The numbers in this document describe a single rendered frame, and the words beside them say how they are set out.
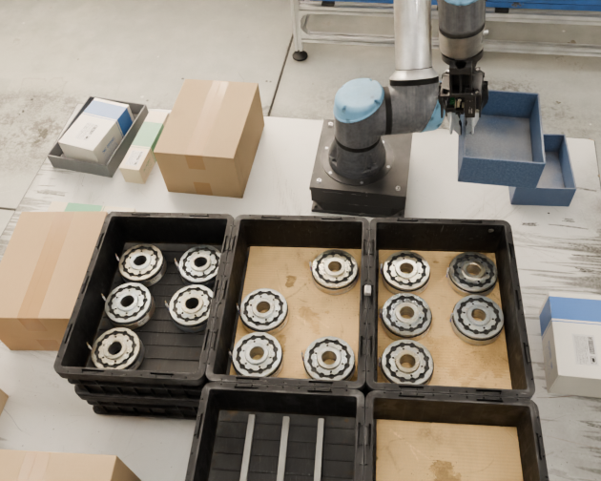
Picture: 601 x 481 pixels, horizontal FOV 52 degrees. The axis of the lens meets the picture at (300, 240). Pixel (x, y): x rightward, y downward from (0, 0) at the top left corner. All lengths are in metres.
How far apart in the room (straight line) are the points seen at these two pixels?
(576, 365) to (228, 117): 1.05
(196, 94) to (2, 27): 2.45
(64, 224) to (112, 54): 2.12
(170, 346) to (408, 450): 0.53
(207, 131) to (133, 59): 1.88
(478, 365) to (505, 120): 0.52
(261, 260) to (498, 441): 0.63
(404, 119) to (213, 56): 2.06
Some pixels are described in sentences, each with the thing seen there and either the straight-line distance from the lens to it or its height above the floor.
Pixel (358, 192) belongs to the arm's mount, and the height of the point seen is 0.80.
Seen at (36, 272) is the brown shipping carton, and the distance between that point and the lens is 1.53.
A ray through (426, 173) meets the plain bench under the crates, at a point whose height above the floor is 0.70.
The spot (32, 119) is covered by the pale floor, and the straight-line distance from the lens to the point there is 3.37.
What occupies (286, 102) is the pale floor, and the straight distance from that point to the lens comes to 3.06.
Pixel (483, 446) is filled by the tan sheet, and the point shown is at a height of 0.83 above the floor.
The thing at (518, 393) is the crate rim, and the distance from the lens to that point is 1.18.
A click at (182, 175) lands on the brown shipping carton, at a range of 1.71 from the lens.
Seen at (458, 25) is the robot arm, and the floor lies 1.39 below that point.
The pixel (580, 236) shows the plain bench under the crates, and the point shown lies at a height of 0.70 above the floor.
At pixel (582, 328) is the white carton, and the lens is 1.44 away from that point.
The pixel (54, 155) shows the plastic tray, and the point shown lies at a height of 0.73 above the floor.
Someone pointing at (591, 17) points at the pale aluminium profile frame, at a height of 0.30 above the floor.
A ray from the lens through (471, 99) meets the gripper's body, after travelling 1.15.
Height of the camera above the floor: 1.98
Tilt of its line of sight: 53 degrees down
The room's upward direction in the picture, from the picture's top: 7 degrees counter-clockwise
